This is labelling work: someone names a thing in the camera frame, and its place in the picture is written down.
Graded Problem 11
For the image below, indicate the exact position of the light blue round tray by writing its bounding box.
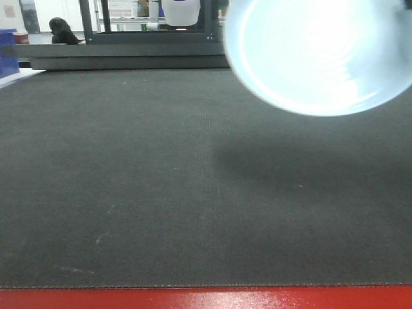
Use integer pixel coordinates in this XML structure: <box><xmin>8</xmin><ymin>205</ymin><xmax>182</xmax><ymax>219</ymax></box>
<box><xmin>223</xmin><ymin>1</ymin><xmax>411</xmax><ymax>117</ymax></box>

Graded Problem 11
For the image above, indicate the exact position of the dark metal shelf rack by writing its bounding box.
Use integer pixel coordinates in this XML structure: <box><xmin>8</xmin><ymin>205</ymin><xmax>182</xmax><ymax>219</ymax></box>
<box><xmin>79</xmin><ymin>1</ymin><xmax>221</xmax><ymax>44</ymax></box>

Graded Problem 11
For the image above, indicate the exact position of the dark grey table mat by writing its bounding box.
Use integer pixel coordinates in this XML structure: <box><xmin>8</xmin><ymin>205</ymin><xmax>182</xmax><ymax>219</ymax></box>
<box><xmin>1</xmin><ymin>70</ymin><xmax>411</xmax><ymax>288</ymax></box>

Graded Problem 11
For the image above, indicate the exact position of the white humanoid robot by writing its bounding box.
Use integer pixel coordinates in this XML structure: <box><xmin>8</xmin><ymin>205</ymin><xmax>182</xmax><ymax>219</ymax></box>
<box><xmin>161</xmin><ymin>0</ymin><xmax>201</xmax><ymax>26</ymax></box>

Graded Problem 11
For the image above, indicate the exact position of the black object on table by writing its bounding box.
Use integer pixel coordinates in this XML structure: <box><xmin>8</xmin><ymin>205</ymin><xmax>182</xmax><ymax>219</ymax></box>
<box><xmin>49</xmin><ymin>17</ymin><xmax>82</xmax><ymax>45</ymax></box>

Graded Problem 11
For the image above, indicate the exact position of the blue plastic crate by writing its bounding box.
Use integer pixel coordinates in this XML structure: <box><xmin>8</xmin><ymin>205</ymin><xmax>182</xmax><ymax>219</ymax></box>
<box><xmin>1</xmin><ymin>28</ymin><xmax>20</xmax><ymax>78</ymax></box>

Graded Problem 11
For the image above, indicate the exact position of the red box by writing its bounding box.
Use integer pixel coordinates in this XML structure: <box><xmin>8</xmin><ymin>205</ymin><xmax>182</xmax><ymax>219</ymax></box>
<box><xmin>14</xmin><ymin>32</ymin><xmax>30</xmax><ymax>45</ymax></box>

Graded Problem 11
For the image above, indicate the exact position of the dark grey table rail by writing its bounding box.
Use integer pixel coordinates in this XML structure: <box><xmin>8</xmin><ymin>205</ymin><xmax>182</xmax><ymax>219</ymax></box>
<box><xmin>11</xmin><ymin>42</ymin><xmax>229</xmax><ymax>71</ymax></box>

